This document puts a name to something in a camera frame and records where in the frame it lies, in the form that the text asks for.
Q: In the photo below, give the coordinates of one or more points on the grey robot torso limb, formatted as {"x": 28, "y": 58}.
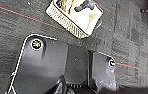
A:
{"x": 60, "y": 86}

